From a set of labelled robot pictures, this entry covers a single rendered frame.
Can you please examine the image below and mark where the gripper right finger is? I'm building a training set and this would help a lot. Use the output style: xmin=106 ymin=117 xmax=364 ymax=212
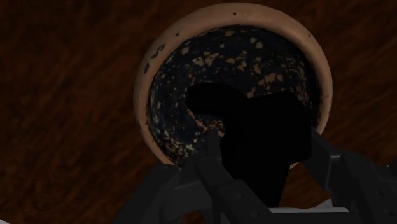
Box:
xmin=304 ymin=127 xmax=397 ymax=224

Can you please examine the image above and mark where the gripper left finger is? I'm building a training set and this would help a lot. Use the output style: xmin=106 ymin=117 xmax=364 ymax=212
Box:
xmin=111 ymin=129 xmax=274 ymax=224

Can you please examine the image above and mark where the black irregular shaped object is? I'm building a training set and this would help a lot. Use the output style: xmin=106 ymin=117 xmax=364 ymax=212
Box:
xmin=185 ymin=81 xmax=314 ymax=209

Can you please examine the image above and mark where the tan bowl with dark speckled inside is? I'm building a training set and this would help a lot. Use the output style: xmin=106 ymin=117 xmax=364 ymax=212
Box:
xmin=133 ymin=2 xmax=334 ymax=171

